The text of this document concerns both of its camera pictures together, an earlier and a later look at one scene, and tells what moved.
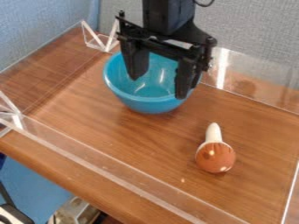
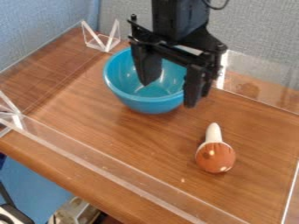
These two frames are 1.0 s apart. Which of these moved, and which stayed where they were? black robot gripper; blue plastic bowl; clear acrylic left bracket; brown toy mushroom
Moved: black robot gripper
Stayed: blue plastic bowl; brown toy mushroom; clear acrylic left bracket
